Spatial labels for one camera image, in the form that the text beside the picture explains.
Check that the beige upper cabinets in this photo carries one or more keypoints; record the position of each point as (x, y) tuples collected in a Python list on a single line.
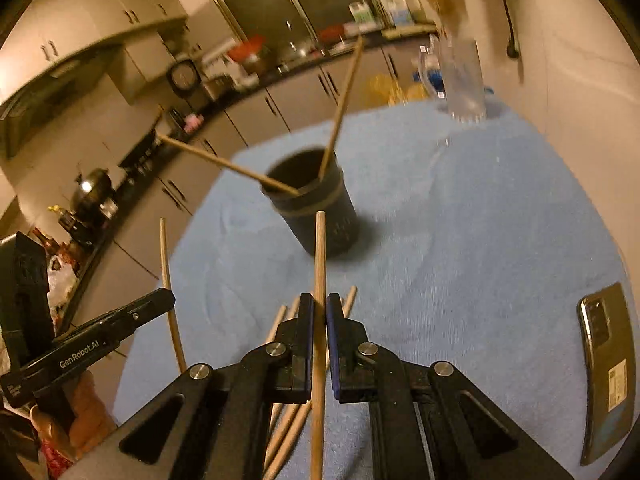
[(75, 25)]

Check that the yellow plastic bag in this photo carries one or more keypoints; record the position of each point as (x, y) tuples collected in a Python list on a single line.
[(416, 92), (382, 90)]

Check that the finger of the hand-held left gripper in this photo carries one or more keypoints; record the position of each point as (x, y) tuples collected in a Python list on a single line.
[(147, 310)]

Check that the frosted glass window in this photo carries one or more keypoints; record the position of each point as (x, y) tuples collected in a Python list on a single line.
[(280, 0)]

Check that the blue towel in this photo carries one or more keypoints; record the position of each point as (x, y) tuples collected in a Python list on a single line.
[(450, 260)]

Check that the range hood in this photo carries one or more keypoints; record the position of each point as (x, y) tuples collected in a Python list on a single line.
[(30, 110)]

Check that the beige base cabinets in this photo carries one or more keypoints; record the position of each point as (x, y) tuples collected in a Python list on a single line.
[(280, 105)]

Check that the white plastic bag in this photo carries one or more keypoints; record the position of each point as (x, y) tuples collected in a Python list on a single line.
[(62, 277)]

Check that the clear glass mug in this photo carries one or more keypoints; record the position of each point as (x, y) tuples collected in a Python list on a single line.
[(465, 85)]

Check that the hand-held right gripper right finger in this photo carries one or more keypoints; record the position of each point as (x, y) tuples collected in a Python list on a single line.
[(334, 360)]

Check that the black wok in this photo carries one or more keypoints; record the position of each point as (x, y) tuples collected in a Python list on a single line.
[(140, 155)]

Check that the blue label detergent bottle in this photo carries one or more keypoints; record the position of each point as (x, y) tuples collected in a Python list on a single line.
[(400, 12)]

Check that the dark grey chopstick holder cup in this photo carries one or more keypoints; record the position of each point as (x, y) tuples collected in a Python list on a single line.
[(325, 230)]

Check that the large red basin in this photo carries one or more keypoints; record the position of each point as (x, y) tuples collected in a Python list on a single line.
[(247, 47)]

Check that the person's left hand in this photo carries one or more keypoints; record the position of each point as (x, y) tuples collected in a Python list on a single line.
[(95, 407)]

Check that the green label detergent bottle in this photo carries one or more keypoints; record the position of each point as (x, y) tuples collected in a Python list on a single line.
[(361, 12)]

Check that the grey smartphone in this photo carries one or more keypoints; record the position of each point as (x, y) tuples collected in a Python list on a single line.
[(607, 370)]

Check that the silver lidded pot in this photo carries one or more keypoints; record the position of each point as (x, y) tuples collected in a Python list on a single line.
[(90, 190)]

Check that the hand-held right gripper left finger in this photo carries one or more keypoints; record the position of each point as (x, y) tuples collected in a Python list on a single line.
[(309, 345)]

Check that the small red basin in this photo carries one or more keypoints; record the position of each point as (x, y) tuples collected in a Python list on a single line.
[(332, 34)]

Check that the rice cooker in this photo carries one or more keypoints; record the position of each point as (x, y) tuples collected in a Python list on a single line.
[(184, 77)]

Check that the blue package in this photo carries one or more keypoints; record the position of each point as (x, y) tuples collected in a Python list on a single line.
[(432, 77)]

